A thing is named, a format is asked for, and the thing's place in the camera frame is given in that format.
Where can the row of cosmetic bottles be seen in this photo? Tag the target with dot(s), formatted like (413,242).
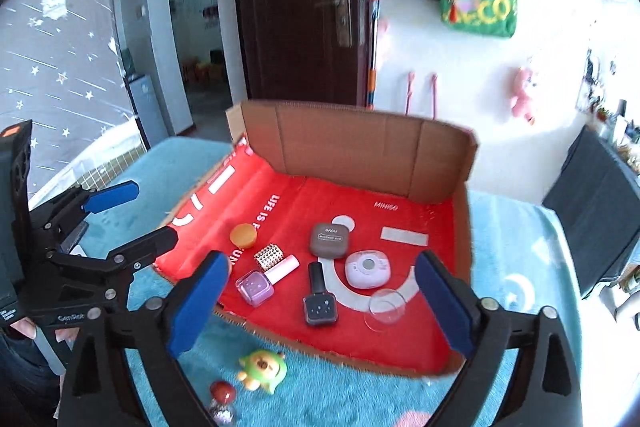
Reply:
(622,127)

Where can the orange round jelly toy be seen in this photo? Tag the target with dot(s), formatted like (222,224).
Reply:
(243,234)

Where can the green cartoon figure toy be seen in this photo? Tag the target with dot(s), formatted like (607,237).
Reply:
(262,369)

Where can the person's dark clothing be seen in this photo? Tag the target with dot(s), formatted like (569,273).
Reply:
(20,377)

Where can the small bottle with red cap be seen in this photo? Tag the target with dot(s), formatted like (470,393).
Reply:
(222,402)

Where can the pink wall hook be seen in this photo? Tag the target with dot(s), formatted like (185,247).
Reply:
(382,27)

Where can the black nail polish bottle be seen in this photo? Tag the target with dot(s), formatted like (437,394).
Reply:
(320,307)

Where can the gold studded cube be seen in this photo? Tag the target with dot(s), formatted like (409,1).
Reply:
(269,256)

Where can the orange white stick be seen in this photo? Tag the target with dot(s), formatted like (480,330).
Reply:
(372,47)

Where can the red tassel charm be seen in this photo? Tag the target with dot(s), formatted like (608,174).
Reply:
(451,2)

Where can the clear glass cup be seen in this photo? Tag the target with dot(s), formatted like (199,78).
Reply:
(385,309)

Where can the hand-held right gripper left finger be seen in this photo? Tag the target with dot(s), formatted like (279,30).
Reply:
(197,302)

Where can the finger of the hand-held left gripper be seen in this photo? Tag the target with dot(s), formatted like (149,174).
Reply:
(112,198)
(145,247)

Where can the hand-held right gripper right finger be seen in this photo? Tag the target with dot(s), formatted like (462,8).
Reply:
(445,302)

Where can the white round compact case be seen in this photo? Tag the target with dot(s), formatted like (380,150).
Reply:
(367,269)

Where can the cardboard box with red lining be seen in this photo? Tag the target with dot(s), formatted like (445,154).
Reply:
(400,227)

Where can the teal fluffy blanket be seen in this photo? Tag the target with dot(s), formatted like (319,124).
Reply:
(525,257)

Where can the pink nail polish bottle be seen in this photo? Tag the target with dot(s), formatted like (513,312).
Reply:
(262,284)

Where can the person's left hand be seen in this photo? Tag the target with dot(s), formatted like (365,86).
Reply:
(24,331)

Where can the pink wall hanger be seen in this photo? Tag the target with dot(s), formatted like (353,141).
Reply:
(410,92)
(434,94)

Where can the brown compact case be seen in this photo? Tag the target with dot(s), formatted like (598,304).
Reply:
(328,239)

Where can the dark brown door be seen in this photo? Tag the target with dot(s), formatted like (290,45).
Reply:
(300,7)

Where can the small grey fridge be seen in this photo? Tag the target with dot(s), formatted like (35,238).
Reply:
(145,107)

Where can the wall mirror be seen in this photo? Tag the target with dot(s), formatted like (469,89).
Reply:
(592,77)

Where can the pink plush toy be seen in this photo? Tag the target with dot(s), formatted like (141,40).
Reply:
(522,94)

